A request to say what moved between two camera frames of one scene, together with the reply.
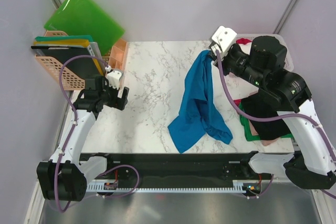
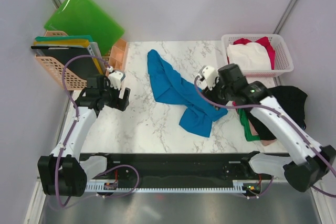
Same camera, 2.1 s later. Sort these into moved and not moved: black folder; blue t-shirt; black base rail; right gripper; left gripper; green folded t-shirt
Moved: blue t-shirt; right gripper
Not moved: left gripper; black base rail; green folded t-shirt; black folder
